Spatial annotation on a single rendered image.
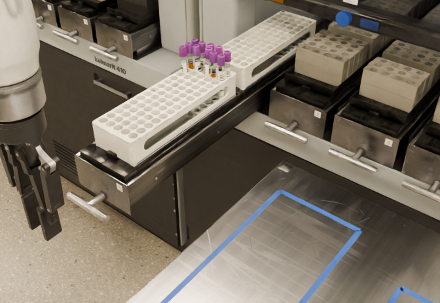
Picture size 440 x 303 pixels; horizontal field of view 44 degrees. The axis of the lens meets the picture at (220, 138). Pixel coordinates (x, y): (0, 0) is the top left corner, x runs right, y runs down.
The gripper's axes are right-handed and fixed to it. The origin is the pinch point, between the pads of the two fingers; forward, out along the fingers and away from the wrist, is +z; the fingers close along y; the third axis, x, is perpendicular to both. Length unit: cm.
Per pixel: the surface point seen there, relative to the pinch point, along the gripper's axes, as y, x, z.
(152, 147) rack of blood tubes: -4.8, -20.5, -3.5
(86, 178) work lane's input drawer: 4.3, -12.4, 3.1
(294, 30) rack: -3, -70, -7
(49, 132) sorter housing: 81, -53, 50
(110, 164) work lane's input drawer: -1.5, -13.7, -2.3
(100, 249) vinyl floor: 49, -43, 79
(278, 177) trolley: -26.1, -28.3, -2.7
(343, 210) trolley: -38.2, -28.0, -2.6
